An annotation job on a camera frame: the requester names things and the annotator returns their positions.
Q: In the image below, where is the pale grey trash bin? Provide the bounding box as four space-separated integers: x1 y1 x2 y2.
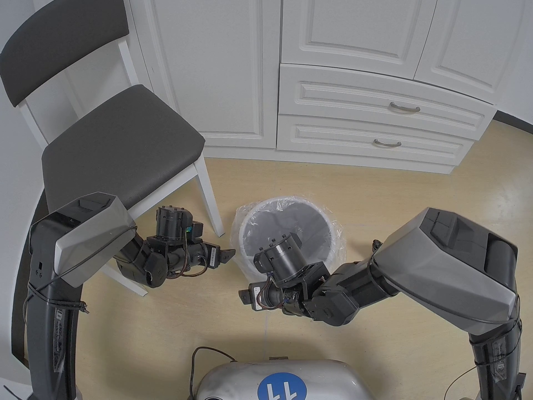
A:
239 197 336 282

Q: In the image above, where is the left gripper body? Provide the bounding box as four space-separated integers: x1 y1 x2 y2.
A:
187 242 222 271

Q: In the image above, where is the clear plastic bag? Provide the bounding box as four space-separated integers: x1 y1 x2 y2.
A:
234 195 347 284

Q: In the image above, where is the white wardrobe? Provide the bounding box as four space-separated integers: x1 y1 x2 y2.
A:
106 0 533 177

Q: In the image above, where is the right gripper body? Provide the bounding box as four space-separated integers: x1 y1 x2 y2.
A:
248 280 293 314

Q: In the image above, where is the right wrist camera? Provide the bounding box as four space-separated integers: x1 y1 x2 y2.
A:
253 252 275 274

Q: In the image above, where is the white chair grey seat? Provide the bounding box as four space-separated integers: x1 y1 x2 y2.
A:
0 0 225 297

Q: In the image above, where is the black cable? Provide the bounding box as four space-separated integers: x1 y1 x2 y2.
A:
189 347 238 397

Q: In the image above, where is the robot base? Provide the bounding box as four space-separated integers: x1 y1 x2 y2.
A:
196 359 374 400

